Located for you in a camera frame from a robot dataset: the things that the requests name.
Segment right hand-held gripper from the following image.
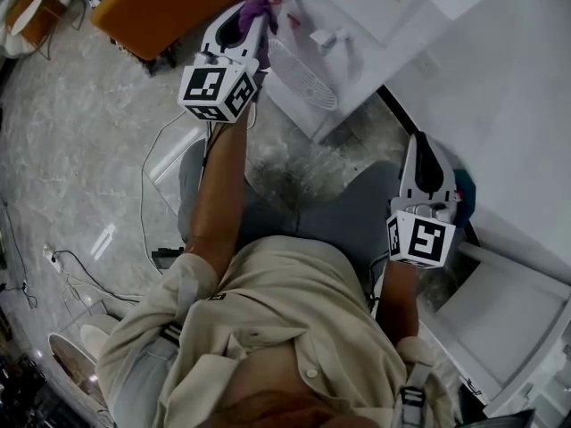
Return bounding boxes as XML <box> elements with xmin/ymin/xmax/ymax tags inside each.
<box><xmin>385</xmin><ymin>131</ymin><xmax>468</xmax><ymax>269</ymax></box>

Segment beige shirt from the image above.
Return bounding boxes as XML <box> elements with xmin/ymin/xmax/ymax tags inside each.
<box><xmin>95</xmin><ymin>234</ymin><xmax>457</xmax><ymax>428</ymax></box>

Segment gray trousers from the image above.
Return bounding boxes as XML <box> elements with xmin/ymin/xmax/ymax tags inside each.
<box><xmin>177</xmin><ymin>139</ymin><xmax>402</xmax><ymax>268</ymax></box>

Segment white water dispenser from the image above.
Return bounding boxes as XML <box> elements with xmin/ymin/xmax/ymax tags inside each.
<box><xmin>243</xmin><ymin>0</ymin><xmax>505</xmax><ymax>144</ymax></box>

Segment orange upholstered seat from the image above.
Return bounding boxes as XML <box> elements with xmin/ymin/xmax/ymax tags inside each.
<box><xmin>90</xmin><ymin>0</ymin><xmax>249</xmax><ymax>62</ymax></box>

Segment gray harness strap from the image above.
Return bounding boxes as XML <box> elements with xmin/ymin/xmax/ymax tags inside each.
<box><xmin>398</xmin><ymin>336</ymin><xmax>443</xmax><ymax>428</ymax></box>

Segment white shelf unit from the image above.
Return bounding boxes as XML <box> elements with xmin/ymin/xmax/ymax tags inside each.
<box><xmin>431</xmin><ymin>238</ymin><xmax>571</xmax><ymax>418</ymax></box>

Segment white floor cable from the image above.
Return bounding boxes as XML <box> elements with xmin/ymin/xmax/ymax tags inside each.
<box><xmin>139</xmin><ymin>108</ymin><xmax>211</xmax><ymax>276</ymax></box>

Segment person's left forearm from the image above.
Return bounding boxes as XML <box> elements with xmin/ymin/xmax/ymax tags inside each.
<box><xmin>190</xmin><ymin>116</ymin><xmax>251</xmax><ymax>281</ymax></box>

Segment white power strip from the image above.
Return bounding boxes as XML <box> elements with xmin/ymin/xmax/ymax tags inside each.
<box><xmin>42</xmin><ymin>243</ymin><xmax>63</xmax><ymax>274</ymax></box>

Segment wooden seat metal chair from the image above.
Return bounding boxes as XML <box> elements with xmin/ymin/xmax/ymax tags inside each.
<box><xmin>3</xmin><ymin>0</ymin><xmax>87</xmax><ymax>60</ymax></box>

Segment black box device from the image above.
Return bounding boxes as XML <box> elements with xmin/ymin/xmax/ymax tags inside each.
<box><xmin>151</xmin><ymin>246</ymin><xmax>185</xmax><ymax>271</ymax></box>

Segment person's right forearm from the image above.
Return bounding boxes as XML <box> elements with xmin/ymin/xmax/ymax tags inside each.
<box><xmin>376</xmin><ymin>259</ymin><xmax>421</xmax><ymax>345</ymax></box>

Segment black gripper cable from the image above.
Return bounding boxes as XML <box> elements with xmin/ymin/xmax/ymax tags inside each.
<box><xmin>201</xmin><ymin>120</ymin><xmax>227</xmax><ymax>178</ymax></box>
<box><xmin>366</xmin><ymin>251</ymin><xmax>390</xmax><ymax>314</ymax></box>

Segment purple cloth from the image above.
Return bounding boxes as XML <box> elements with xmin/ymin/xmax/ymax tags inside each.
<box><xmin>238</xmin><ymin>0</ymin><xmax>281</xmax><ymax>36</ymax></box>

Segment black floor cable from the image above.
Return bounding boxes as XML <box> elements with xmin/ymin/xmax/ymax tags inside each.
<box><xmin>52</xmin><ymin>249</ymin><xmax>140</xmax><ymax>305</ymax></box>

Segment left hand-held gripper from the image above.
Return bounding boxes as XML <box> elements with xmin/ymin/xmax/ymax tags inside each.
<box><xmin>177</xmin><ymin>0</ymin><xmax>269</xmax><ymax>125</ymax></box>

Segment dark teal object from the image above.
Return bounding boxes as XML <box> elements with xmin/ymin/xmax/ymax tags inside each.
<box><xmin>453</xmin><ymin>169</ymin><xmax>478</xmax><ymax>227</ymax></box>

